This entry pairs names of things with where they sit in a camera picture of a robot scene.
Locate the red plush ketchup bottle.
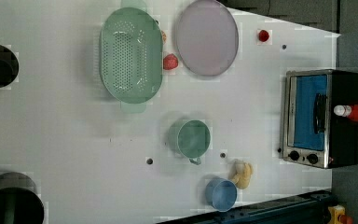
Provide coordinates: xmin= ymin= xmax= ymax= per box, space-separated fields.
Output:
xmin=334 ymin=105 xmax=358 ymax=122

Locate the silver toaster oven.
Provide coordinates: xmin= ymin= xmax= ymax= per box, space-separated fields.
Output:
xmin=282 ymin=69 xmax=358 ymax=169

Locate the small red ball toy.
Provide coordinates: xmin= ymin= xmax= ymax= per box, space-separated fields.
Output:
xmin=258 ymin=30 xmax=269 ymax=42

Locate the yellow plush banana toy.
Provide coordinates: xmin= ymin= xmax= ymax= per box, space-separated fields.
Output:
xmin=230 ymin=160 xmax=254 ymax=189

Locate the lavender round plate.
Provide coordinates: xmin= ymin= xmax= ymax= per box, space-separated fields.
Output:
xmin=175 ymin=0 xmax=239 ymax=76

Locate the blue cup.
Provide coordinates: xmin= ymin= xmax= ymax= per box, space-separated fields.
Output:
xmin=205 ymin=178 xmax=237 ymax=212

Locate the green mug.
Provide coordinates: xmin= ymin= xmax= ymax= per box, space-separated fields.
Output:
xmin=168 ymin=119 xmax=212 ymax=165

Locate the red strawberry toy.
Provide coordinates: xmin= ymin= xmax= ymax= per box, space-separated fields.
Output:
xmin=163 ymin=53 xmax=179 ymax=70

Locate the orange slice toy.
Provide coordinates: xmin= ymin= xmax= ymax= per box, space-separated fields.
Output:
xmin=161 ymin=31 xmax=167 ymax=44

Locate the green perforated colander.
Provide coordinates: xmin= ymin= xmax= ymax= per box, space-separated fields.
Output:
xmin=100 ymin=0 xmax=163 ymax=114

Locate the dark blue metal rail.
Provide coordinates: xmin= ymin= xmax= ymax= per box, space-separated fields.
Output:
xmin=159 ymin=190 xmax=337 ymax=224

